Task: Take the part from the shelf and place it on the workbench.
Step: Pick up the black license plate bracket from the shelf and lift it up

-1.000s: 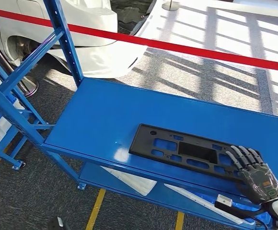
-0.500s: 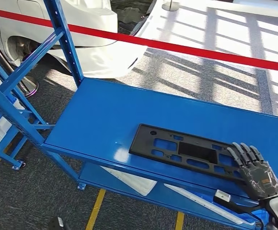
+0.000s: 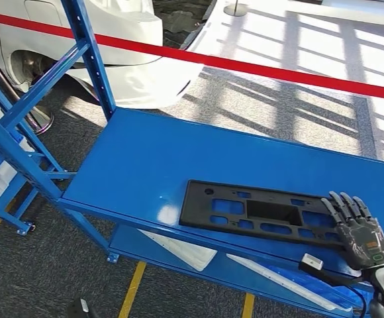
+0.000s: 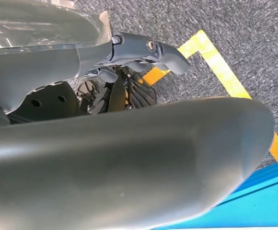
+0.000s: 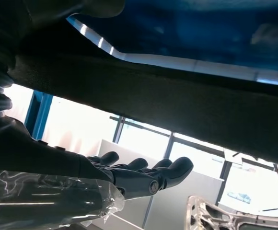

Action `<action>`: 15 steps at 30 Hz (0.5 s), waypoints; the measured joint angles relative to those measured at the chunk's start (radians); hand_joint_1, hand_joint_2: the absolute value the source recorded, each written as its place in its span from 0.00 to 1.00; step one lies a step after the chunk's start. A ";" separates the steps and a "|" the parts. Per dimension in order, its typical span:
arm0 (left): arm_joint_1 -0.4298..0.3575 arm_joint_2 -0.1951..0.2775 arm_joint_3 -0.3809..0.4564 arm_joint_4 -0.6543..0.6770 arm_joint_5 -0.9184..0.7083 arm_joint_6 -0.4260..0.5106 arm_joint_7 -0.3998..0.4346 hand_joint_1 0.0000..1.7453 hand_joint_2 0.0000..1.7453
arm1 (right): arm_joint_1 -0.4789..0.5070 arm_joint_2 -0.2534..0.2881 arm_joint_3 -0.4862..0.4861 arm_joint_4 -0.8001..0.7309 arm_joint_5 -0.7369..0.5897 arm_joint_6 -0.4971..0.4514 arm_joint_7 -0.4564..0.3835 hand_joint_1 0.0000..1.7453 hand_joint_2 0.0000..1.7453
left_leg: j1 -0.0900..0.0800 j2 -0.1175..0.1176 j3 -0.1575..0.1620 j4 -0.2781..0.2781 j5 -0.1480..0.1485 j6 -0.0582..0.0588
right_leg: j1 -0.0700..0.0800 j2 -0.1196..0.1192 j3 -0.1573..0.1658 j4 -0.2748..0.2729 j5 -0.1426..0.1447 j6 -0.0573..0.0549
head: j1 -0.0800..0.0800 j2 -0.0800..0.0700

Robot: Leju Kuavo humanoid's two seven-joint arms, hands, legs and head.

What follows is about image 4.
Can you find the blue metal shelf rack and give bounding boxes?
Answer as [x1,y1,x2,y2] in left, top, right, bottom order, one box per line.
[153,157,278,230]

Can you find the black robot foot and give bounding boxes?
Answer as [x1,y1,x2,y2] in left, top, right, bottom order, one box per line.
[76,68,157,115]

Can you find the black robot leg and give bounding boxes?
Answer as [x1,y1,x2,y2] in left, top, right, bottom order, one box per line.
[8,80,81,125]

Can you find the yellow floor tape square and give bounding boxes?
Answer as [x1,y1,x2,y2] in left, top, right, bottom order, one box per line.
[139,30,278,162]

